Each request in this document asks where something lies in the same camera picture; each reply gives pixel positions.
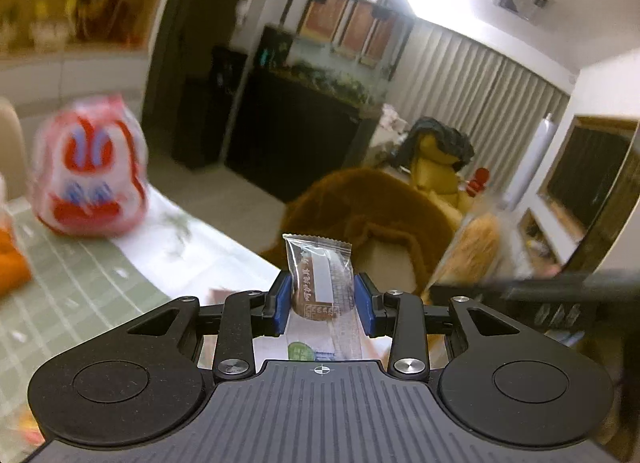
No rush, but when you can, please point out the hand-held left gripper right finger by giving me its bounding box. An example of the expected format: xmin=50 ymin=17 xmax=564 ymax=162
xmin=353 ymin=272 xmax=517 ymax=380

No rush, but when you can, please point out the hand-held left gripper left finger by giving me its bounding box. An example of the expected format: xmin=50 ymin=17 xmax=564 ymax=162
xmin=127 ymin=270 xmax=292 ymax=380

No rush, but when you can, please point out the clear brown cookie packet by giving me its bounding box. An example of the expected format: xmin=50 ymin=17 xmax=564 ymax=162
xmin=282 ymin=233 xmax=363 ymax=360

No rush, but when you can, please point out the white green label packet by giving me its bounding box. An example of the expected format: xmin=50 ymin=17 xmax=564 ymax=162
xmin=256 ymin=323 xmax=341 ymax=362

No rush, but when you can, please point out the wooden television stand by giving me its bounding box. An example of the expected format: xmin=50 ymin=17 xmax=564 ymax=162
xmin=517 ymin=203 xmax=586 ymax=276

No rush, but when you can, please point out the brown plush toy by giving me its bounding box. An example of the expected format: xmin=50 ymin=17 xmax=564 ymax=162
xmin=260 ymin=167 xmax=466 ymax=301

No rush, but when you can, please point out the television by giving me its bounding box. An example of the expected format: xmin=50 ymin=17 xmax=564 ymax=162
xmin=537 ymin=116 xmax=640 ymax=274

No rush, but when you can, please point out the small red toy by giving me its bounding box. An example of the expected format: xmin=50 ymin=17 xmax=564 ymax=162
xmin=465 ymin=167 xmax=492 ymax=198

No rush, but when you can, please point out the white rolled tube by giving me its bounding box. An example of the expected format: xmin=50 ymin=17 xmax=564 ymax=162
xmin=512 ymin=113 xmax=557 ymax=206

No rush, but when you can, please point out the yellow plush toy dark hair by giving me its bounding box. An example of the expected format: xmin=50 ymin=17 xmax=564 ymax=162
xmin=387 ymin=116 xmax=476 ymax=214

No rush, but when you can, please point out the black cabinet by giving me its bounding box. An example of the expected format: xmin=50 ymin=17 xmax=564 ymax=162
xmin=225 ymin=68 xmax=377 ymax=204

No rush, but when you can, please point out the pile of white bags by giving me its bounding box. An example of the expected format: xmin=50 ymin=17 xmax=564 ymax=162
xmin=369 ymin=103 xmax=418 ymax=171

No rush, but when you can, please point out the green checked tablecloth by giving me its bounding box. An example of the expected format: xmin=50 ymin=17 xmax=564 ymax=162
xmin=0 ymin=187 xmax=282 ymax=450

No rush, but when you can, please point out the tall black appliance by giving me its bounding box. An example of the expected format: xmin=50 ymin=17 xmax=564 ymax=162
xmin=171 ymin=44 xmax=251 ymax=170

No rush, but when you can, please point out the grey curtain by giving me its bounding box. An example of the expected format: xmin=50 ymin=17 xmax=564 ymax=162
xmin=387 ymin=18 xmax=572 ymax=204

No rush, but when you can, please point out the red and white snack bag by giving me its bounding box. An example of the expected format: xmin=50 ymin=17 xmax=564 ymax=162
xmin=27 ymin=93 xmax=150 ymax=238

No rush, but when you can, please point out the glass aquarium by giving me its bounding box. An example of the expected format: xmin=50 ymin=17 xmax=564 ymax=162
xmin=260 ymin=24 xmax=397 ymax=110

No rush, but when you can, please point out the orange packet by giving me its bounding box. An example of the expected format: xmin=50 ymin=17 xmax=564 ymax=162
xmin=0 ymin=213 xmax=32 ymax=300

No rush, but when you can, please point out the brown figurine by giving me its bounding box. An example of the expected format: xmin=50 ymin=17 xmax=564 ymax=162
xmin=74 ymin=0 xmax=137 ymax=46

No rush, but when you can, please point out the white yellow figurine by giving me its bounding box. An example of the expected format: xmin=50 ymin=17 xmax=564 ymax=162
xmin=29 ymin=0 xmax=68 ymax=51

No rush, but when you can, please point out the wooden wall shelf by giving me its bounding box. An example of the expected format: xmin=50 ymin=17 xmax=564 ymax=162
xmin=0 ymin=0 xmax=176 ymax=66

